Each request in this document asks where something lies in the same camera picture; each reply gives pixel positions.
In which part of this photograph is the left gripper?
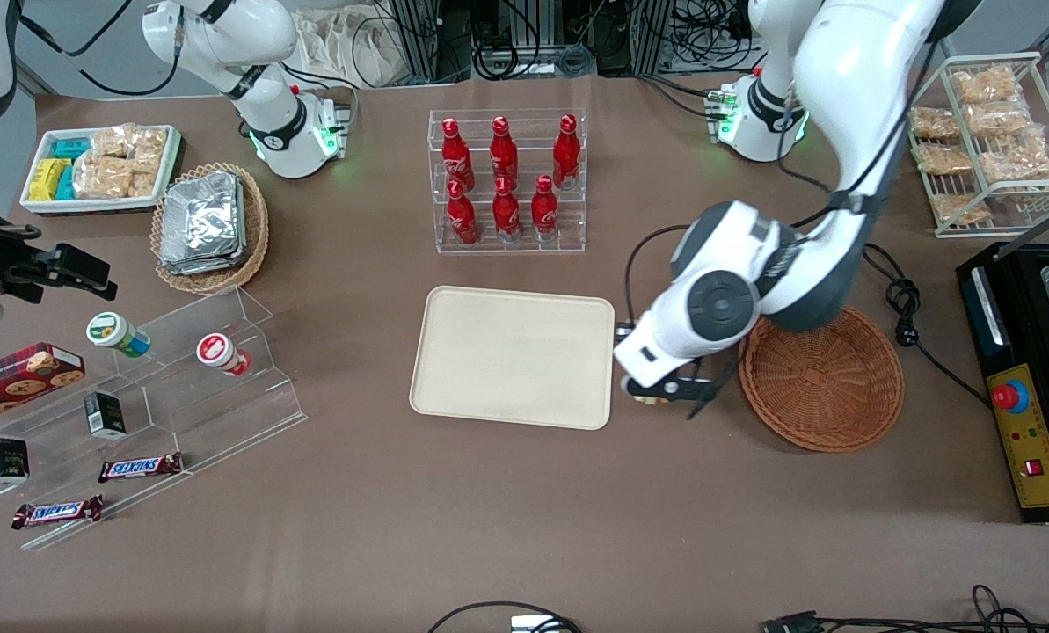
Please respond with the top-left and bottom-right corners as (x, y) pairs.
(613, 320), (718, 405)

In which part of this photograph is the white rectangular snack tray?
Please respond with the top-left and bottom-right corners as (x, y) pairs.
(19, 125), (183, 217)

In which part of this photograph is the cream plastic tray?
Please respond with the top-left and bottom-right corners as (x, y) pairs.
(409, 286), (616, 432)

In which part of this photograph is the brown round wicker basket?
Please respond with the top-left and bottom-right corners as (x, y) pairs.
(738, 305), (906, 454)

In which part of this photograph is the light tan wicker basket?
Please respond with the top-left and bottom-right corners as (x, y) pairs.
(150, 162), (271, 295)

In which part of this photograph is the green lid yogurt cup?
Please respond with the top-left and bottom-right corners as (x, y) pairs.
(85, 311), (152, 359)

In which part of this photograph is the red tartan cookie box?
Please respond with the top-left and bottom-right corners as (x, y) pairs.
(0, 342), (87, 431)

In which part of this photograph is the silver foil packets stack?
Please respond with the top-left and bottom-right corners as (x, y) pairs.
(159, 171), (248, 277)

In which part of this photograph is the small black drink carton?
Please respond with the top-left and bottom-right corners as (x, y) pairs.
(84, 391), (128, 440)
(0, 437), (31, 487)

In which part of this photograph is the red lid yogurt cup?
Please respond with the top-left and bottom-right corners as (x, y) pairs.
(196, 332), (252, 378)

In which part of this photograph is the clear acrylic stepped display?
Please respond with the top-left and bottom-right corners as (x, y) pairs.
(0, 286), (309, 552)

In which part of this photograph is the clear acrylic bottle rack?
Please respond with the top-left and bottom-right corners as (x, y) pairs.
(428, 108), (588, 256)

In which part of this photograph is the Snickers chocolate bar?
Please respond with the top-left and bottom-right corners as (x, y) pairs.
(11, 495), (105, 531)
(98, 453), (185, 484)

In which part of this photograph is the red cola bottle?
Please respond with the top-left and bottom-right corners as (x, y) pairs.
(441, 117), (476, 191)
(447, 180), (482, 246)
(530, 175), (561, 243)
(552, 114), (582, 191)
(492, 176), (522, 244)
(490, 115), (520, 187)

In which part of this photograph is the bagged fried snack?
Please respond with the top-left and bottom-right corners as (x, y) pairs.
(968, 103), (1031, 136)
(980, 127), (1049, 184)
(952, 65), (1020, 106)
(910, 106), (961, 141)
(931, 193), (993, 226)
(914, 142), (974, 176)

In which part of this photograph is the beige cloth bag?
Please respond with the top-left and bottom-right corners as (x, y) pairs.
(294, 7), (407, 90)

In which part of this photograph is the black sealing machine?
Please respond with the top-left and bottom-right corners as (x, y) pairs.
(955, 241), (1049, 527)

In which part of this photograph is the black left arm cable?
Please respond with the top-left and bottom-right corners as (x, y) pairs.
(624, 40), (940, 328)

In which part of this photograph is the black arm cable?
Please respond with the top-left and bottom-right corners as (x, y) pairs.
(16, 0), (184, 98)
(624, 40), (940, 328)

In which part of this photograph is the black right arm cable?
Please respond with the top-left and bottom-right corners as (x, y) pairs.
(16, 0), (184, 98)

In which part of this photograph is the black power cable with plug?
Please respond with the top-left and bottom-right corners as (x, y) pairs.
(863, 243), (993, 408)

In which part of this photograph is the black connector with cables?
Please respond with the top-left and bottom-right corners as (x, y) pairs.
(761, 584), (1049, 633)

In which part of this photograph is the black looped cable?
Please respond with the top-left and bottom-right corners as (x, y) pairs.
(426, 600), (583, 633)

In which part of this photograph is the aluminium frame post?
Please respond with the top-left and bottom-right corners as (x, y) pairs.
(388, 0), (474, 85)
(628, 0), (694, 78)

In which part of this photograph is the black coiled cable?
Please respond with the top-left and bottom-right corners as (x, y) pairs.
(474, 42), (545, 83)

